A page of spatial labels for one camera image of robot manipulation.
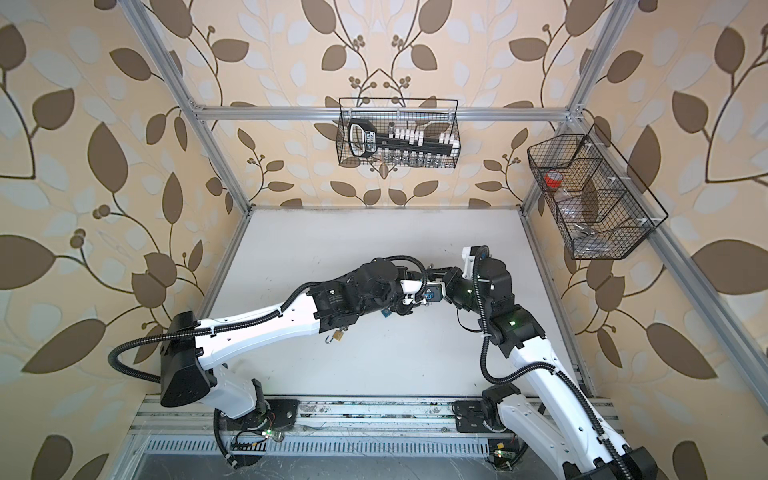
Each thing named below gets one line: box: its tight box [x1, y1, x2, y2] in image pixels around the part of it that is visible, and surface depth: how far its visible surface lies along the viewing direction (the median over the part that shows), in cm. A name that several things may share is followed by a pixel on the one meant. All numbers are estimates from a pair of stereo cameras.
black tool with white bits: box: [347, 119, 459, 158], surface depth 84 cm
